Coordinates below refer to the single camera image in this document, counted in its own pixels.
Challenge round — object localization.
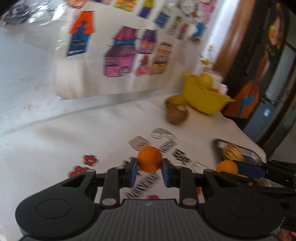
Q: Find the small orange tangerine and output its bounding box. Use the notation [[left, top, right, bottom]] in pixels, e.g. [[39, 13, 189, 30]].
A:
[[137, 146, 163, 173], [216, 160, 238, 175]]

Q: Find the striped fruit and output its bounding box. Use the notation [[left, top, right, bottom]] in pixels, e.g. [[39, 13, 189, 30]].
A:
[[222, 143, 245, 162]]

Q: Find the brown kiwi fruit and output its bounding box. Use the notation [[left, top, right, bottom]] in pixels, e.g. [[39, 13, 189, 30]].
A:
[[166, 104, 189, 125]]

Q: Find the green-yellow pear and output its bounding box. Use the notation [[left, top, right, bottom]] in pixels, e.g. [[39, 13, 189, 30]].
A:
[[165, 95, 187, 108]]

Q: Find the metal baking tray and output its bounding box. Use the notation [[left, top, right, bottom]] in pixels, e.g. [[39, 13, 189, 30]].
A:
[[213, 138, 262, 164]]

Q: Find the white printed table mat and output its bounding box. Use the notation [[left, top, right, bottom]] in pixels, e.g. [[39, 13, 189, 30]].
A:
[[1, 96, 266, 240]]

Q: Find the grey washing machine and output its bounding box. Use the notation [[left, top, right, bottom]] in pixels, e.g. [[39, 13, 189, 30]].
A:
[[243, 99, 283, 142]]

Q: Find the yellow plastic bowl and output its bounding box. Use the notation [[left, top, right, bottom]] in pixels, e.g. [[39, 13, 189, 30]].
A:
[[182, 71, 235, 115]]

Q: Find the orange white foam cup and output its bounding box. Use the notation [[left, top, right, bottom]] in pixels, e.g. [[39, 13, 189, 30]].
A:
[[212, 79, 228, 95]]

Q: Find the glass jar with flower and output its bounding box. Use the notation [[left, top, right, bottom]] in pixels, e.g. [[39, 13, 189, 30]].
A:
[[199, 45, 224, 83]]

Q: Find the house drawings paper poster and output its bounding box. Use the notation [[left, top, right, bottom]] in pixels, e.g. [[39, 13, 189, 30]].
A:
[[53, 0, 218, 100]]

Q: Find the girl portrait door painting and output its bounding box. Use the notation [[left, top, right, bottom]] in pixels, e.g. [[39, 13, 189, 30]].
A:
[[222, 1, 290, 120]]

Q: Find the pink girl drawing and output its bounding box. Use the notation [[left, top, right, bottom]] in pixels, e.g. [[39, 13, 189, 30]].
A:
[[178, 0, 217, 44]]

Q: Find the brown wooden door frame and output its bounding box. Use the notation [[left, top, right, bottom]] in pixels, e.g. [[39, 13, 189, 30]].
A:
[[214, 0, 256, 77]]

